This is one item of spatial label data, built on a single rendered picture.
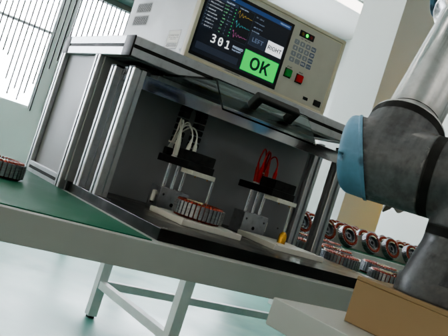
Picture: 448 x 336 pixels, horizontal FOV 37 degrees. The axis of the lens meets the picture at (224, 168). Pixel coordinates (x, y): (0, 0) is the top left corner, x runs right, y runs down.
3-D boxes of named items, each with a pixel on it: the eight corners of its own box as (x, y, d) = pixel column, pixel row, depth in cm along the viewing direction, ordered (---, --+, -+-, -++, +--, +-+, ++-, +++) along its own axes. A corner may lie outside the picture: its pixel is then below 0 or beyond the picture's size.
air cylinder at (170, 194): (182, 217, 157) (189, 194, 157) (155, 209, 153) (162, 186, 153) (172, 212, 162) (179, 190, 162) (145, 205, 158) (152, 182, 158)
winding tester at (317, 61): (323, 117, 176) (347, 41, 176) (183, 57, 152) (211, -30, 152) (241, 105, 208) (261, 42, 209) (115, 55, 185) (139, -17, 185)
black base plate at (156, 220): (401, 300, 151) (405, 291, 151) (157, 240, 116) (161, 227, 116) (277, 247, 190) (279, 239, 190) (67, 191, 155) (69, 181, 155)
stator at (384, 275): (416, 297, 168) (421, 283, 168) (375, 285, 165) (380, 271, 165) (396, 287, 179) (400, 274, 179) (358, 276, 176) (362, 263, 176)
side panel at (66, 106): (69, 191, 157) (112, 58, 157) (57, 187, 155) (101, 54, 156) (34, 171, 180) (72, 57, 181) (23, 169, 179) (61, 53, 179)
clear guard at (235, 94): (316, 146, 139) (325, 119, 139) (223, 109, 126) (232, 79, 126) (231, 129, 167) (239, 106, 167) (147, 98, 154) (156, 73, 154)
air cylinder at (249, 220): (262, 239, 170) (269, 218, 171) (239, 232, 166) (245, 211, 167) (251, 234, 175) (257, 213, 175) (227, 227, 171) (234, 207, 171)
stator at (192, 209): (229, 231, 143) (235, 214, 143) (183, 218, 138) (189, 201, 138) (206, 220, 153) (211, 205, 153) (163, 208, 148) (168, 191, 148)
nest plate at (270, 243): (323, 263, 156) (324, 257, 156) (273, 249, 148) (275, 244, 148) (283, 246, 169) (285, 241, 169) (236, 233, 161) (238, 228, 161)
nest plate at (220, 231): (240, 241, 143) (242, 235, 143) (181, 225, 135) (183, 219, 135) (205, 225, 156) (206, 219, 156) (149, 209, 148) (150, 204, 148)
